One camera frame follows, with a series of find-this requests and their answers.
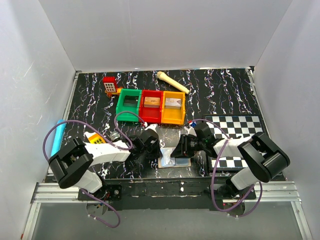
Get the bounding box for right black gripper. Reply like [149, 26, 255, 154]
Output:
[170, 133, 206, 158]

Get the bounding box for silver white credit card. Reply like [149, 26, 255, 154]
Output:
[160, 147, 176, 168]

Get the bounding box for beige leather card holder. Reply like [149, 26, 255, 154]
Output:
[158, 147, 191, 168]

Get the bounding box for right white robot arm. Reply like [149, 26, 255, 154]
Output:
[170, 122, 291, 199]

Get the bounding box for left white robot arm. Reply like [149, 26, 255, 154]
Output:
[48, 128, 162, 200]

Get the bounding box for orange card box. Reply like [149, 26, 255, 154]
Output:
[143, 96, 161, 108]

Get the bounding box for black card box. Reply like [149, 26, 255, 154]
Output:
[123, 95, 139, 108]

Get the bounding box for silver card box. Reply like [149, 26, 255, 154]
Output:
[164, 97, 182, 110]

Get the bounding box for red plastic bin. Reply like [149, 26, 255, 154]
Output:
[139, 89, 163, 124]

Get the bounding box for yellow plastic bin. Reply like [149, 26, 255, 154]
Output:
[161, 91, 186, 125]

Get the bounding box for green plastic bin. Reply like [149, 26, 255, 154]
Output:
[116, 88, 142, 123]

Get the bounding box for colourful toy block building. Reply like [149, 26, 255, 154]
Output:
[84, 131, 106, 144]

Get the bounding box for checkered chess board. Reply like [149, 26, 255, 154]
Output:
[203, 114, 267, 172]

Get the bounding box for beige toy microphone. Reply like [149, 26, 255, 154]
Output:
[156, 71, 190, 95]

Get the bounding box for blue toy microphone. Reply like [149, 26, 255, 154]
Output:
[50, 123, 66, 157]

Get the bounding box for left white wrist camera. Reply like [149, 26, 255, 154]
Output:
[144, 123, 159, 135]

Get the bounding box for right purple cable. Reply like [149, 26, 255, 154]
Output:
[191, 118, 263, 218]

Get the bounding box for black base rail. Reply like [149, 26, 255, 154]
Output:
[77, 178, 258, 212]

